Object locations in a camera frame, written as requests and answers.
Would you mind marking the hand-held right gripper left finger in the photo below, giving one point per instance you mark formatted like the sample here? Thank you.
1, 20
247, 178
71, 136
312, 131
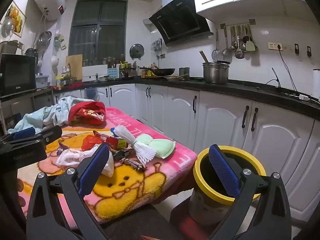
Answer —
93, 170

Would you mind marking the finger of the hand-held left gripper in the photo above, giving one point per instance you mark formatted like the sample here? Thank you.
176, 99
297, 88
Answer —
52, 132
23, 133

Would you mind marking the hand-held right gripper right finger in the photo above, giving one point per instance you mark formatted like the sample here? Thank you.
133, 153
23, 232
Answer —
223, 172

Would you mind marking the white printed plastic bag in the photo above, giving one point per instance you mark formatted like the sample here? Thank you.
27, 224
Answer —
72, 157

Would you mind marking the red plastic wrapper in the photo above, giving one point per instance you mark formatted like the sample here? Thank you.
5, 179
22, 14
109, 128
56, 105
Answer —
90, 142

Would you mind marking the green yellow snack packet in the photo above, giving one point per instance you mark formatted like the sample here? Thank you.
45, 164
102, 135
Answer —
122, 153

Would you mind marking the red snack wrapper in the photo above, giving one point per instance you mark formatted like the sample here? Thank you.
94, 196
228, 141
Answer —
110, 140

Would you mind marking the yellow rimmed waste bin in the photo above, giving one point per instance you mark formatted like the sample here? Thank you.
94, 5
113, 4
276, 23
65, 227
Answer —
203, 205

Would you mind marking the dark foil candy wrapper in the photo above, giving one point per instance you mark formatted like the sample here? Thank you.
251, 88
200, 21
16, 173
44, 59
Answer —
132, 163

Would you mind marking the white foam net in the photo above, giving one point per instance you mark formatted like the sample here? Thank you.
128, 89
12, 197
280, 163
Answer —
143, 152

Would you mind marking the green sponge cloth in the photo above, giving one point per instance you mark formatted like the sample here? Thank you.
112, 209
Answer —
160, 146

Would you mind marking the light blue cloth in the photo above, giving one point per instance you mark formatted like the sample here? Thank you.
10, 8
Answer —
50, 112

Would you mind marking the small purple candy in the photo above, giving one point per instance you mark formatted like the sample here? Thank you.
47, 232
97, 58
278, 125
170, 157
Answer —
60, 151

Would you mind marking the metal storage shelf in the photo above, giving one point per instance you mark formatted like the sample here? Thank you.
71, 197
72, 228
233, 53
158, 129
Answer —
42, 95

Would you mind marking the red cloth bag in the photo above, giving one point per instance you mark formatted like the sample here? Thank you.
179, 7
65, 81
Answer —
85, 107

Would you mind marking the pink printed blanket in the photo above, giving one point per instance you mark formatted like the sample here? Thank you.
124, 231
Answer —
140, 180

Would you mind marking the white base cabinets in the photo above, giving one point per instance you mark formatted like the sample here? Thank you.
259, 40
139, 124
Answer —
220, 120

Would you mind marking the small blue hanging bag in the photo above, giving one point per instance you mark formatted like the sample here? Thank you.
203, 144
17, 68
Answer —
91, 93

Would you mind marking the black microwave oven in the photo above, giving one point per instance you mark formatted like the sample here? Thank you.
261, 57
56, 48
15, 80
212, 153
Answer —
17, 72

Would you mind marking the red stool cushion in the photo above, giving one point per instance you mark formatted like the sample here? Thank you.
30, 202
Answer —
192, 227

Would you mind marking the wooden cutting board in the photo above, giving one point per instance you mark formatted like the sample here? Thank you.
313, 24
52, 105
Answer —
74, 67

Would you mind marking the blue utensil holder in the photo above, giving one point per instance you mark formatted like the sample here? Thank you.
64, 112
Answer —
112, 72

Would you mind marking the black kitchen countertop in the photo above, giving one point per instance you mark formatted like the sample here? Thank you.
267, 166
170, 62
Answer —
250, 86

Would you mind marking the steel pan lid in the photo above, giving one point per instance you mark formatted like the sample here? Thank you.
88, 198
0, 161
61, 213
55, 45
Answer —
45, 40
7, 27

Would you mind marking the row of condiment bottles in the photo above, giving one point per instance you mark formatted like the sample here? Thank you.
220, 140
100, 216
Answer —
130, 71

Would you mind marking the large steel pot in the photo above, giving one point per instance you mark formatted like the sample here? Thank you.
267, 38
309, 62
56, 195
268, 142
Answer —
215, 73

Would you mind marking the small steel cup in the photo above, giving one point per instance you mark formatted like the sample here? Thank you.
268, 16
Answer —
184, 73

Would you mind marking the white power adapter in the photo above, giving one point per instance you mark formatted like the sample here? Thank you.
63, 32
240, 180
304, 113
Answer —
303, 96

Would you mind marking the dark framed window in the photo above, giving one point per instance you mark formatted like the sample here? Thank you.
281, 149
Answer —
100, 30

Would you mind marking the round pot lid black knob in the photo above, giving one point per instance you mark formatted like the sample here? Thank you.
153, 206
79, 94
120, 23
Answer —
136, 51

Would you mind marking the black wok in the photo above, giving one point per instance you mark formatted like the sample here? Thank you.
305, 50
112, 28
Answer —
163, 71

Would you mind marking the wooden spatula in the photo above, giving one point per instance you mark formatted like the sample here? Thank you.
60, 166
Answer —
203, 56

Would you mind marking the row of hanging kitchen utensils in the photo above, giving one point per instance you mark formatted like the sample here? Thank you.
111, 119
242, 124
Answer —
237, 42

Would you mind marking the black range hood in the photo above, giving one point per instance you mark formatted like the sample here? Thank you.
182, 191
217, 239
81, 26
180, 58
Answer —
180, 20

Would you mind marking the fruit wall picture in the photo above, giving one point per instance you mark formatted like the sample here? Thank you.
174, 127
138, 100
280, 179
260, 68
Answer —
16, 18

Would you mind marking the wall power outlet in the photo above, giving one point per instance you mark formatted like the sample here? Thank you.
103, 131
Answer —
273, 46

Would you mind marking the black wall hook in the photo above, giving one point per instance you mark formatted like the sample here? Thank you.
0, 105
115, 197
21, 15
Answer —
309, 50
296, 48

